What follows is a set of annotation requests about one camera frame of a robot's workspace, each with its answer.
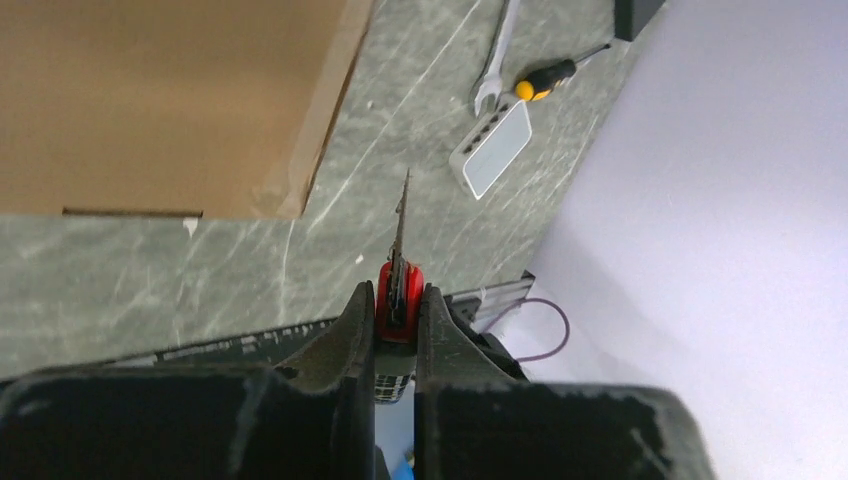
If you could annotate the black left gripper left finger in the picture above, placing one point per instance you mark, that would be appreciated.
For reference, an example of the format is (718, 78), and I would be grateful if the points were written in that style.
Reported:
(310, 416)

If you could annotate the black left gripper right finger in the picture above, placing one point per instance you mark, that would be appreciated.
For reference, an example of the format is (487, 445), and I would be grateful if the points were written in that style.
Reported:
(474, 421)

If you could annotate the red utility knife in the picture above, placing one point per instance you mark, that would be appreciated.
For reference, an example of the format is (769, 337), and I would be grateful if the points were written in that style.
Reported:
(400, 286)

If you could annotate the brown cardboard express box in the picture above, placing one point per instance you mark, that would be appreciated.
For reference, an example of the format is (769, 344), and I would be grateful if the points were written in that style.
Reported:
(205, 109)

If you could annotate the black rectangular box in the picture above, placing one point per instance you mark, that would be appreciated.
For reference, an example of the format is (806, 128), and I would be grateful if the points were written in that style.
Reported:
(632, 16)

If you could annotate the silver open-end wrench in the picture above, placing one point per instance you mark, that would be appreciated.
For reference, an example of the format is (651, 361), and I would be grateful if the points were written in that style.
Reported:
(489, 85)

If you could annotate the yellow black screwdriver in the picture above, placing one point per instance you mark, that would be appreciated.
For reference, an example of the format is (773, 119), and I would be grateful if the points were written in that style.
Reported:
(539, 83)

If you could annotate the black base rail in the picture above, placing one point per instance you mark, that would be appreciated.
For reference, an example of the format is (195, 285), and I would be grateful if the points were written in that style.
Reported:
(275, 345)

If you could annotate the white network switch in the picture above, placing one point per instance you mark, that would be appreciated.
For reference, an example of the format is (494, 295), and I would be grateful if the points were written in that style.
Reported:
(491, 146)

